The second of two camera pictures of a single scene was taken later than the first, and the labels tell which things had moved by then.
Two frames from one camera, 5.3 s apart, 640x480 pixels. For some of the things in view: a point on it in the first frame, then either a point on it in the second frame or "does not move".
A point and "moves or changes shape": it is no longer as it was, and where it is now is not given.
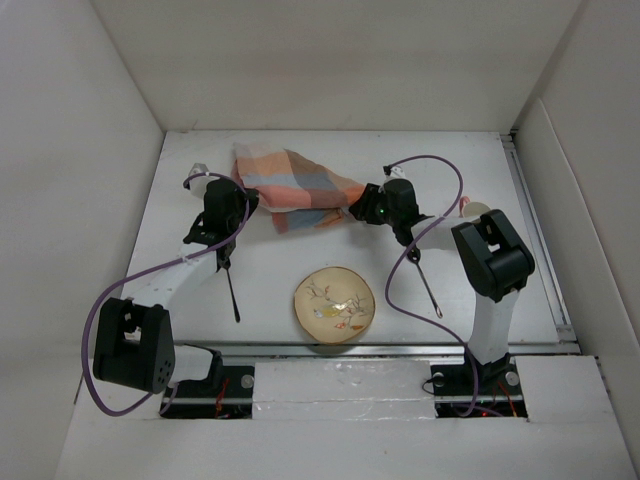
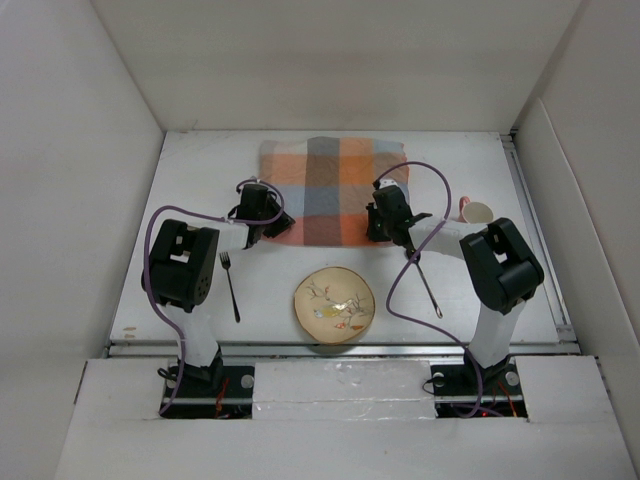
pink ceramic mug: x=469 y=209 does not move
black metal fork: x=224 y=261 does not move
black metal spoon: x=414 y=255 does not move
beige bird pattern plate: x=334 y=305 does not move
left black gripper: x=253 y=201 to x=279 y=227
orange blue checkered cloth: x=299 y=195 moves or changes shape
